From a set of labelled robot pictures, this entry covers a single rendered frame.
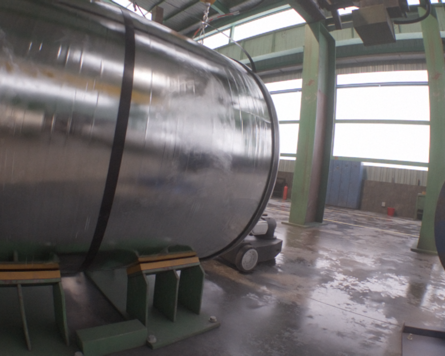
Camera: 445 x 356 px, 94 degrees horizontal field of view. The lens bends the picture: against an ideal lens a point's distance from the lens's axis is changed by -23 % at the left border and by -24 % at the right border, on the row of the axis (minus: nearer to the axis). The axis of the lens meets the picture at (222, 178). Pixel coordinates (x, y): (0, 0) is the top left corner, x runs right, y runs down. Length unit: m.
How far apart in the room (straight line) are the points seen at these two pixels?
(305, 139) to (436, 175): 2.20
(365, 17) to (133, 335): 1.68
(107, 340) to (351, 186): 10.30
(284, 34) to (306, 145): 10.02
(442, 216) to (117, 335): 1.33
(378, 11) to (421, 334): 1.58
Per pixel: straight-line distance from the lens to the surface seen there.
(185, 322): 1.25
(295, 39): 13.53
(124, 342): 1.06
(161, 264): 1.14
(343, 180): 10.90
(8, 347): 1.09
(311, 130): 4.59
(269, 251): 2.23
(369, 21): 1.42
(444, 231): 1.25
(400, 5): 1.56
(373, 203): 11.02
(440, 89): 4.30
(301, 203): 4.53
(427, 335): 1.58
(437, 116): 4.17
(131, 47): 0.83
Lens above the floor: 0.68
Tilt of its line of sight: 1 degrees down
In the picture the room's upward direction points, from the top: 7 degrees clockwise
